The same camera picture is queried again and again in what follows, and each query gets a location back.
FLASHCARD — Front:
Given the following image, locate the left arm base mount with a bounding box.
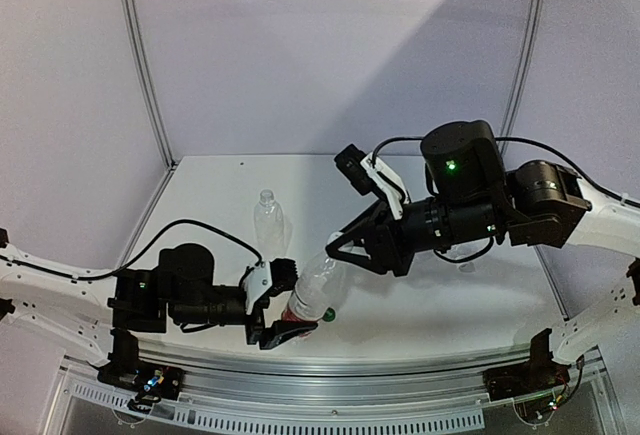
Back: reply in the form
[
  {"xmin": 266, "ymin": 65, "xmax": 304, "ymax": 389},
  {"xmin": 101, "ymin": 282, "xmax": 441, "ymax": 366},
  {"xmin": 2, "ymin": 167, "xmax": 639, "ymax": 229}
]
[{"xmin": 97, "ymin": 328, "xmax": 185, "ymax": 415}]

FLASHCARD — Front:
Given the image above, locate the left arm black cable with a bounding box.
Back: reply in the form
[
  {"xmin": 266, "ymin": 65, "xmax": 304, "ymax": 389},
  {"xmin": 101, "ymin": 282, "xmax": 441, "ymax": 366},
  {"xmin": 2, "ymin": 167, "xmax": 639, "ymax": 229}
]
[{"xmin": 0, "ymin": 218, "xmax": 264, "ymax": 281}]

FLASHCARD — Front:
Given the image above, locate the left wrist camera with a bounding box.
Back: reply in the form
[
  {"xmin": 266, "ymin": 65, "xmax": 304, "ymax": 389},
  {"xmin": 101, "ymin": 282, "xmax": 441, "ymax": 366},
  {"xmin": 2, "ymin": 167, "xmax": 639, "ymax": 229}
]
[{"xmin": 239, "ymin": 258, "xmax": 298, "ymax": 315}]

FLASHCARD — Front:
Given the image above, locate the left aluminium frame post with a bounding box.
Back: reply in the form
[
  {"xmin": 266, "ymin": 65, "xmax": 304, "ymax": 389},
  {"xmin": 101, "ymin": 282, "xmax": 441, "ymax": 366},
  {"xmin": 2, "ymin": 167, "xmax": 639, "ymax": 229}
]
[{"xmin": 121, "ymin": 0, "xmax": 178, "ymax": 171}]

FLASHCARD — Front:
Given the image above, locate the right aluminium frame post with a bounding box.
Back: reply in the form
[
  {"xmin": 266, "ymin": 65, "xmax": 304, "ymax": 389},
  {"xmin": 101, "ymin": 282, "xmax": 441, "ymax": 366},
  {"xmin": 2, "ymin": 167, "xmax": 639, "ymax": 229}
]
[{"xmin": 497, "ymin": 0, "xmax": 544, "ymax": 155}]

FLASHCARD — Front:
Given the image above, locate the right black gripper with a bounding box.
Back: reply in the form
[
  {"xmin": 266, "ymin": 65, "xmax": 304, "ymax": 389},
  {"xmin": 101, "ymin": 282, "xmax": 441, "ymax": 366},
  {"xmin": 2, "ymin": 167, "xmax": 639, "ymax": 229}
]
[{"xmin": 323, "ymin": 196, "xmax": 500, "ymax": 277}]

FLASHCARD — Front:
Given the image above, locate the clear bottle green cap ring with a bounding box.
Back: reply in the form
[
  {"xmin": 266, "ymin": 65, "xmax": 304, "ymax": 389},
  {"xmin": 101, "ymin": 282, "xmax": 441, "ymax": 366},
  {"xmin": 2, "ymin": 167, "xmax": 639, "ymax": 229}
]
[{"xmin": 252, "ymin": 188, "xmax": 289, "ymax": 249}]

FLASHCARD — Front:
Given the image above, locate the aluminium front rail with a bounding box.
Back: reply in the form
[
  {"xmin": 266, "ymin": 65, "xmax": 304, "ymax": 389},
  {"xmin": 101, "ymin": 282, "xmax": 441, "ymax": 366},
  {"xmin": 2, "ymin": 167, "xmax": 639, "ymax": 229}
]
[{"xmin": 39, "ymin": 339, "xmax": 621, "ymax": 435}]

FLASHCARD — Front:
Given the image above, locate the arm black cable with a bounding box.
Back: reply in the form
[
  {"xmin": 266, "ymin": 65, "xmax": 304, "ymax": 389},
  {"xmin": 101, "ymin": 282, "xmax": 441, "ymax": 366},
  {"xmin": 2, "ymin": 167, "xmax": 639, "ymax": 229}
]
[
  {"xmin": 0, "ymin": 218, "xmax": 264, "ymax": 281},
  {"xmin": 372, "ymin": 134, "xmax": 640, "ymax": 261}
]

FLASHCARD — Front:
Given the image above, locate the red label water bottle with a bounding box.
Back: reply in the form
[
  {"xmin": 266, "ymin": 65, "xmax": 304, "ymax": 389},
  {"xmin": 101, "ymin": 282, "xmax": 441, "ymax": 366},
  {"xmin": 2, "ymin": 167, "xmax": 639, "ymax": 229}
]
[{"xmin": 281, "ymin": 251, "xmax": 346, "ymax": 322}]

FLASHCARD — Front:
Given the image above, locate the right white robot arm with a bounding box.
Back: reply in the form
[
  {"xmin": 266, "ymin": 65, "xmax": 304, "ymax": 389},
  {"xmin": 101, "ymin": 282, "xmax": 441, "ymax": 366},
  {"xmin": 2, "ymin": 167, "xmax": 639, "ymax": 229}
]
[{"xmin": 326, "ymin": 120, "xmax": 639, "ymax": 276}]

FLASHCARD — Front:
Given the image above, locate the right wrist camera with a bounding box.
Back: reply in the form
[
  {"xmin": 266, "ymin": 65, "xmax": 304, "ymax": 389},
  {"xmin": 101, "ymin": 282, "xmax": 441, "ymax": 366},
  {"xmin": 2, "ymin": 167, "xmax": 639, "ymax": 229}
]
[{"xmin": 333, "ymin": 143, "xmax": 411, "ymax": 220}]

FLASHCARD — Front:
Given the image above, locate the clear bottle white cap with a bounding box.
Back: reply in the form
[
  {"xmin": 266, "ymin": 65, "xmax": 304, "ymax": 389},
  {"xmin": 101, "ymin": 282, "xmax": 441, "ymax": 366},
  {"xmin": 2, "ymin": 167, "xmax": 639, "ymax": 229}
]
[{"xmin": 444, "ymin": 242, "xmax": 476, "ymax": 273}]

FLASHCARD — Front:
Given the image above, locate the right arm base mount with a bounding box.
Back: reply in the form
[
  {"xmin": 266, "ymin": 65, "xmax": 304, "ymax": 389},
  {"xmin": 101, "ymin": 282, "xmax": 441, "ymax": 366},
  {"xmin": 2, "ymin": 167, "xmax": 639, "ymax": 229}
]
[{"xmin": 483, "ymin": 328, "xmax": 585, "ymax": 425}]

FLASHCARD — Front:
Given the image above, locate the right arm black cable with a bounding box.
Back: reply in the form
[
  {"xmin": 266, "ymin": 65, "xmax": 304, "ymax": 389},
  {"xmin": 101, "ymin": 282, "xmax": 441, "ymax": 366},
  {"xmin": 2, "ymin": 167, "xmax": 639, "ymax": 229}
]
[{"xmin": 372, "ymin": 134, "xmax": 640, "ymax": 261}]

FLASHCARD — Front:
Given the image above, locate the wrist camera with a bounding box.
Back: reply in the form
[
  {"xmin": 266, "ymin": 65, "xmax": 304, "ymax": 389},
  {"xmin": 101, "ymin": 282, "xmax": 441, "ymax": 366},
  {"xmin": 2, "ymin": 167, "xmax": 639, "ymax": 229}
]
[
  {"xmin": 239, "ymin": 258, "xmax": 298, "ymax": 315},
  {"xmin": 333, "ymin": 143, "xmax": 411, "ymax": 220}
]

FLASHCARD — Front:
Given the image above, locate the green bottle cap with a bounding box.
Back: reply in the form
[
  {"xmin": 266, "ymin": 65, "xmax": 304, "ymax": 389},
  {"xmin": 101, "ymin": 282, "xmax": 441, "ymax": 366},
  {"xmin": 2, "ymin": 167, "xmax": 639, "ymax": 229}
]
[{"xmin": 322, "ymin": 307, "xmax": 336, "ymax": 323}]

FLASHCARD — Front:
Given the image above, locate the aluminium frame post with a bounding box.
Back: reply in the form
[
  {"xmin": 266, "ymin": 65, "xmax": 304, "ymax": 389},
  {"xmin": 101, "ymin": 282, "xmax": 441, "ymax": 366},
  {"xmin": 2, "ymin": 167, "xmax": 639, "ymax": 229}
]
[
  {"xmin": 497, "ymin": 0, "xmax": 544, "ymax": 155},
  {"xmin": 121, "ymin": 0, "xmax": 178, "ymax": 171}
]

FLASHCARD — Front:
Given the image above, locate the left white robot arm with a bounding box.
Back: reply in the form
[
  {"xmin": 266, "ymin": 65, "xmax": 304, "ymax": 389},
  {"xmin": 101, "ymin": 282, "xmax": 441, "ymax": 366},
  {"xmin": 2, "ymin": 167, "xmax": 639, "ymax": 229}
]
[{"xmin": 1, "ymin": 235, "xmax": 317, "ymax": 366}]

